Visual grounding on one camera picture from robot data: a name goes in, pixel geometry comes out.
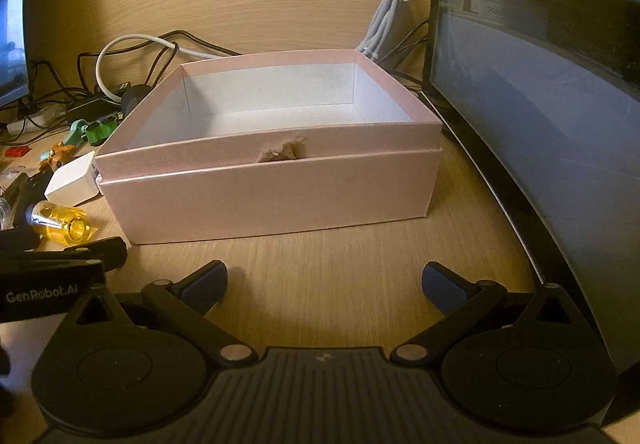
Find yellow liquid bottle black cap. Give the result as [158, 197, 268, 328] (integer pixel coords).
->
[26, 200, 92, 247]

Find white power adapter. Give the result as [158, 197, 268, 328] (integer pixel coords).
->
[44, 152, 100, 207]

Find orange toy figure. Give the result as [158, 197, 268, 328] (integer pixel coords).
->
[38, 142, 76, 172]

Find green purple toy car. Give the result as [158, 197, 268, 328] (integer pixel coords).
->
[62, 114, 120, 147]

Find red small block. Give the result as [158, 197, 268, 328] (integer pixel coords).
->
[4, 146, 30, 158]

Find black power brick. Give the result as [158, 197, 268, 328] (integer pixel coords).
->
[65, 86, 122, 124]

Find white power strip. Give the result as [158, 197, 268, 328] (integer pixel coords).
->
[8, 103, 65, 136]

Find pink open cardboard box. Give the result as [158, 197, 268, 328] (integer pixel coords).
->
[96, 50, 442, 245]

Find dark monitor screen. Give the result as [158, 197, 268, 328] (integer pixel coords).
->
[0, 0, 29, 106]

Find glass-sided computer case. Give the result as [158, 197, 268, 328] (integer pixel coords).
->
[424, 0, 639, 372]

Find black thin cables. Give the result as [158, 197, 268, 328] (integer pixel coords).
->
[0, 28, 241, 145]

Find white looped cable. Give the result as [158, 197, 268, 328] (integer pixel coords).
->
[94, 33, 222, 104]

